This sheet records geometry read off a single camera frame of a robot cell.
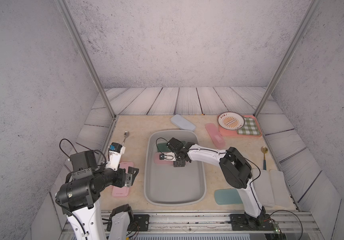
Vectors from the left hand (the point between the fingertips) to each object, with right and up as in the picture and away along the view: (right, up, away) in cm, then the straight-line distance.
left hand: (128, 166), depth 61 cm
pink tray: (+62, +12, +49) cm, 79 cm away
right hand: (+20, -2, +34) cm, 39 cm away
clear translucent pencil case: (+68, -15, +23) cm, 73 cm away
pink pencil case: (+48, +9, +46) cm, 67 cm away
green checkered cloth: (+74, +15, +50) cm, 91 cm away
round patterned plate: (+61, +21, +54) cm, 84 cm away
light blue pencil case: (+24, +18, +54) cm, 62 cm away
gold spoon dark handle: (+77, +1, +37) cm, 85 cm away
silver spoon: (-16, +10, +46) cm, 50 cm away
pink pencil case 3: (-8, -19, +19) cm, 28 cm away
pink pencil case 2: (+9, -3, +23) cm, 25 cm away
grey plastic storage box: (+14, -16, +22) cm, 30 cm away
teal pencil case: (+47, -21, +20) cm, 55 cm away
